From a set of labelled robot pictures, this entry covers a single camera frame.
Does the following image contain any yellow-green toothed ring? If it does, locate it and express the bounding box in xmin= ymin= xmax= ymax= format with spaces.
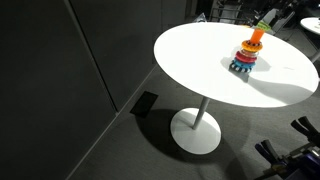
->
xmin=255 ymin=21 xmax=272 ymax=32

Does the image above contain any black floor plate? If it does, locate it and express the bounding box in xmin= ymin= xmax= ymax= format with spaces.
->
xmin=130 ymin=91 xmax=158 ymax=118

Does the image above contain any white round table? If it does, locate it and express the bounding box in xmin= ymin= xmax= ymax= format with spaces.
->
xmin=299 ymin=16 xmax=320 ymax=64
xmin=154 ymin=22 xmax=319 ymax=108

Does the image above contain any white table pedestal base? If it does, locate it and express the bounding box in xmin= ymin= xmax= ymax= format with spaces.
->
xmin=170 ymin=97 xmax=221 ymax=155

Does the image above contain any black white checkered ring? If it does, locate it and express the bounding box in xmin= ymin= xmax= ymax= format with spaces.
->
xmin=228 ymin=60 xmax=253 ymax=74

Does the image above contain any red ring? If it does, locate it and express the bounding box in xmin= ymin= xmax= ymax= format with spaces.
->
xmin=235 ymin=50 xmax=258 ymax=64

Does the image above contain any blue ring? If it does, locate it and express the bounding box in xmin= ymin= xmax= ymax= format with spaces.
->
xmin=232 ymin=57 xmax=256 ymax=70

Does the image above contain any clear transparent ring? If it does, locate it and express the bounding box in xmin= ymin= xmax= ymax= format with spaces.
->
xmin=239 ymin=47 xmax=260 ymax=57

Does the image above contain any orange bumpy ring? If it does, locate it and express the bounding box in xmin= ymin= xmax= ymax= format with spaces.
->
xmin=241 ymin=39 xmax=264 ymax=53

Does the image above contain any orange stacking stand post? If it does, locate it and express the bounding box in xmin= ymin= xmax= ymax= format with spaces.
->
xmin=250 ymin=29 xmax=264 ymax=44

